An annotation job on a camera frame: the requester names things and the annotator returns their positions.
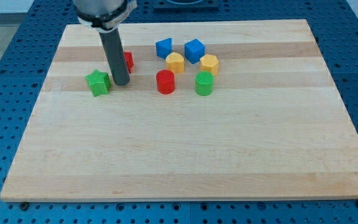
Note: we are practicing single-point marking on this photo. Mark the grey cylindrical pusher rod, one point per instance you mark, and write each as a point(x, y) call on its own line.
point(114, 53)

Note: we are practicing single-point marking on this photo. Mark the green star block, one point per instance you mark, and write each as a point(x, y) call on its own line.
point(98, 82)

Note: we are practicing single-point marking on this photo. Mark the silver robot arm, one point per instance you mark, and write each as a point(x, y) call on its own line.
point(104, 16)

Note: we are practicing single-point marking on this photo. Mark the red block behind rod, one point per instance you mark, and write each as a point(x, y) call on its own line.
point(129, 61)

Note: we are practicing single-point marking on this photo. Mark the blue triangular block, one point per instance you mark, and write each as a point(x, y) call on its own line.
point(163, 48)

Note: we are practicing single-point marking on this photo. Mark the dark mounting plate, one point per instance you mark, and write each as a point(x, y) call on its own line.
point(184, 5)

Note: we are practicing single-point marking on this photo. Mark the red cylinder block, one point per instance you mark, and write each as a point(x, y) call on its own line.
point(165, 81)

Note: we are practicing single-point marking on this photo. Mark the blue cube block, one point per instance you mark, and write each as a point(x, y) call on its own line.
point(194, 50)

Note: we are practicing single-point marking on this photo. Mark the yellow hexagon block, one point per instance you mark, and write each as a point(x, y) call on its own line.
point(209, 63)

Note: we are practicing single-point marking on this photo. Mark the green cylinder block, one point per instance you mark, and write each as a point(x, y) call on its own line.
point(204, 81)

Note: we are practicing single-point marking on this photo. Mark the wooden board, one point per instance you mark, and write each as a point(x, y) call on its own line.
point(274, 128)

